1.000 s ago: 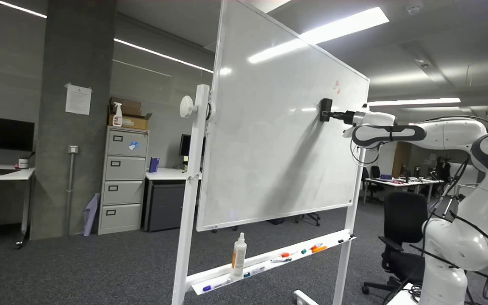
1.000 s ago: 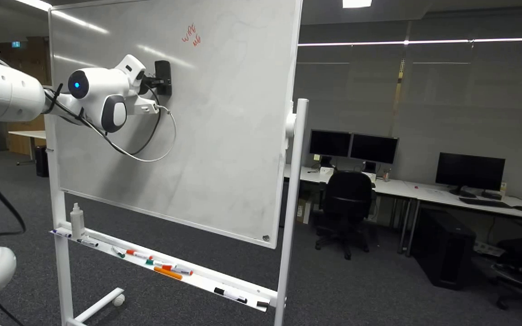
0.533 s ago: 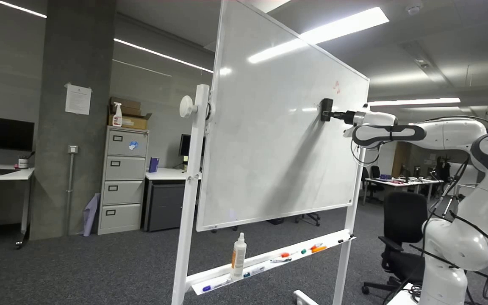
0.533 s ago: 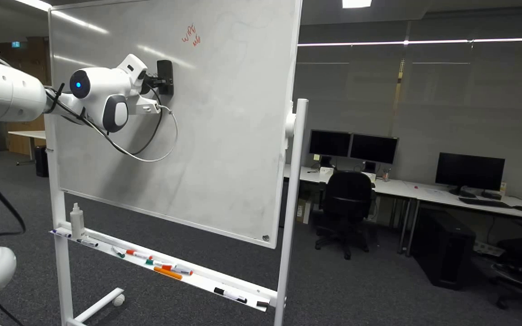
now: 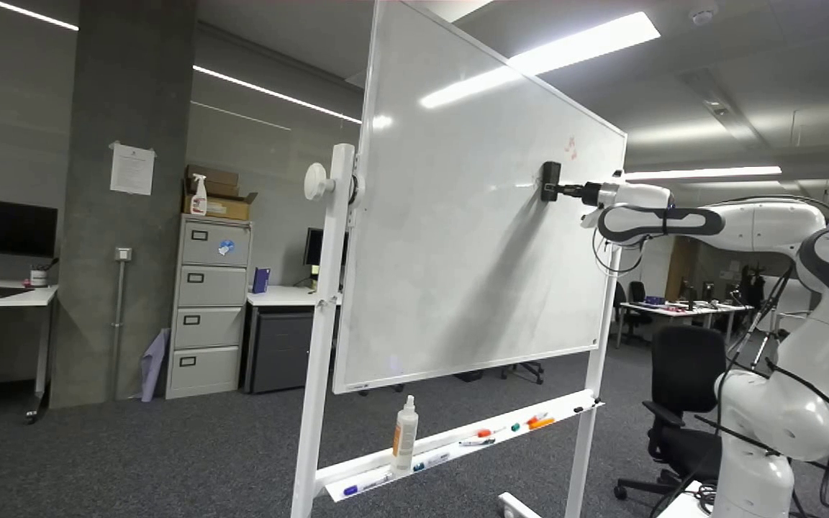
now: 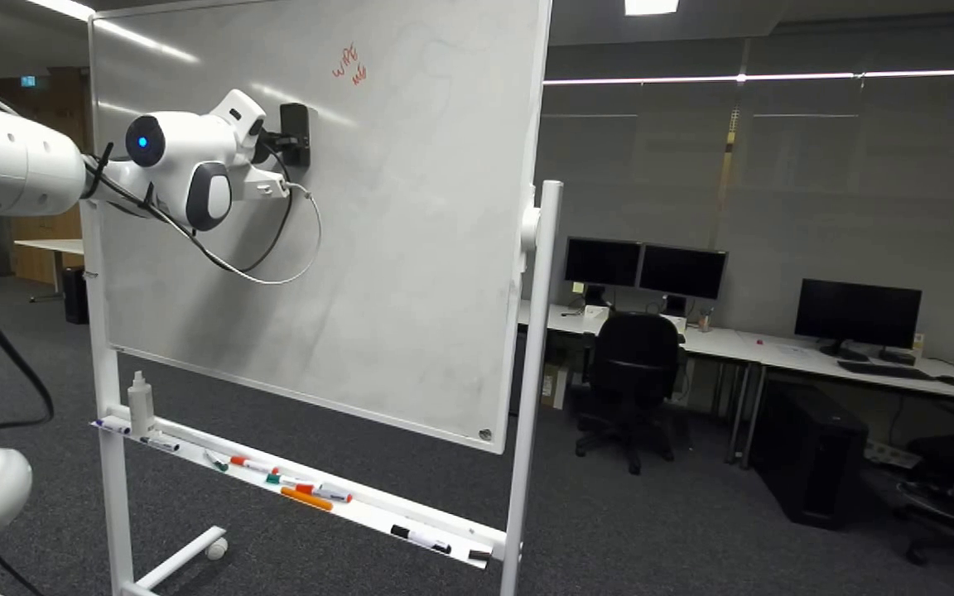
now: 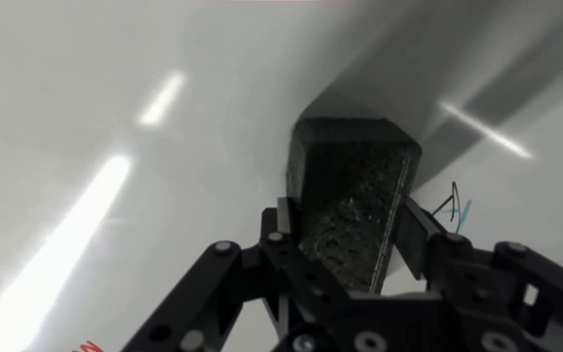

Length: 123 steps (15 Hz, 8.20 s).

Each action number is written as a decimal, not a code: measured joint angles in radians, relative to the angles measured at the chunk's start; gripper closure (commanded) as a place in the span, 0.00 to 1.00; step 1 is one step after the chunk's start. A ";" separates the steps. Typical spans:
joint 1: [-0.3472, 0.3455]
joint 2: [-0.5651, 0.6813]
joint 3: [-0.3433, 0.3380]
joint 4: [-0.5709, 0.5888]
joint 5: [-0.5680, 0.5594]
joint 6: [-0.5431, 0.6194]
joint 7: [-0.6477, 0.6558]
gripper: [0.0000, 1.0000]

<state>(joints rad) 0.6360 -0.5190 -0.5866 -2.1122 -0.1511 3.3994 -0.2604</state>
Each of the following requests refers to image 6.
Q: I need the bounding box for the monitor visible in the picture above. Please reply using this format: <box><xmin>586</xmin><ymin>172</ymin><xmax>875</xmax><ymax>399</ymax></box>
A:
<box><xmin>793</xmin><ymin>277</ymin><xmax>923</xmax><ymax>363</ymax></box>

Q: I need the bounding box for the black keyboard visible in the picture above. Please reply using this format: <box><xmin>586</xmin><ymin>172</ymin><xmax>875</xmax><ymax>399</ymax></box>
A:
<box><xmin>836</xmin><ymin>359</ymin><xmax>934</xmax><ymax>382</ymax></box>

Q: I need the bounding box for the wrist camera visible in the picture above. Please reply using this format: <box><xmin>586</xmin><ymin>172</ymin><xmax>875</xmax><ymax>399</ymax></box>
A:
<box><xmin>234</xmin><ymin>165</ymin><xmax>291</xmax><ymax>201</ymax></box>

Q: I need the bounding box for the white spray bottle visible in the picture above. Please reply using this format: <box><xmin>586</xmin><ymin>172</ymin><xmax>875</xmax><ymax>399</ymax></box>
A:
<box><xmin>128</xmin><ymin>371</ymin><xmax>157</xmax><ymax>440</ymax></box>

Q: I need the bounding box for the black computer tower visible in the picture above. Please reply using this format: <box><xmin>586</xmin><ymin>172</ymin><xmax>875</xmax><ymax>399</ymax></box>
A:
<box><xmin>753</xmin><ymin>384</ymin><xmax>870</xmax><ymax>530</ymax></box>

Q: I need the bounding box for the row of white desks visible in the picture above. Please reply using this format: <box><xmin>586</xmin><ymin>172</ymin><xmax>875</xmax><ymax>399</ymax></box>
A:
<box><xmin>518</xmin><ymin>299</ymin><xmax>954</xmax><ymax>470</ymax></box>

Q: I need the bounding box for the whiteboard on wheeled stand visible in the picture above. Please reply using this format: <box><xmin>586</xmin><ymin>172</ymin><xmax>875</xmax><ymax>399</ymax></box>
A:
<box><xmin>79</xmin><ymin>0</ymin><xmax>565</xmax><ymax>596</ymax></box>

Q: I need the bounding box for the orange marker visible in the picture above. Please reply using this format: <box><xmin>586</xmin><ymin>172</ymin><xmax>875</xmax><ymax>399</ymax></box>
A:
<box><xmin>280</xmin><ymin>487</ymin><xmax>335</xmax><ymax>512</ymax></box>

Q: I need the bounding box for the white table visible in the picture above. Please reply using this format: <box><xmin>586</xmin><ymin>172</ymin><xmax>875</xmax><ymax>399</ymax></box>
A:
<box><xmin>12</xmin><ymin>238</ymin><xmax>85</xmax><ymax>304</ymax></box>

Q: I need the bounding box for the white power strip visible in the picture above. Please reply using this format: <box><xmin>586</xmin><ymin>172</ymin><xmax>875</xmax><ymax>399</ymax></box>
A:
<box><xmin>864</xmin><ymin>440</ymin><xmax>922</xmax><ymax>470</ymax></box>

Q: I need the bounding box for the row of monitors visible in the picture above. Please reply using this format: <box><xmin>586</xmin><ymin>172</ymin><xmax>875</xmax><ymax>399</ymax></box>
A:
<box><xmin>563</xmin><ymin>237</ymin><xmax>729</xmax><ymax>317</ymax></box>

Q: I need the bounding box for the cardboard box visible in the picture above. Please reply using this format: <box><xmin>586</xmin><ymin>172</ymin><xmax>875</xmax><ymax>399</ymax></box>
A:
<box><xmin>539</xmin><ymin>363</ymin><xmax>570</xmax><ymax>411</ymax></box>

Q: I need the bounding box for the black whiteboard eraser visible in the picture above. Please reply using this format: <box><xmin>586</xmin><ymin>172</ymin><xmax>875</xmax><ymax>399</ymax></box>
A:
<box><xmin>280</xmin><ymin>103</ymin><xmax>311</xmax><ymax>170</ymax></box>

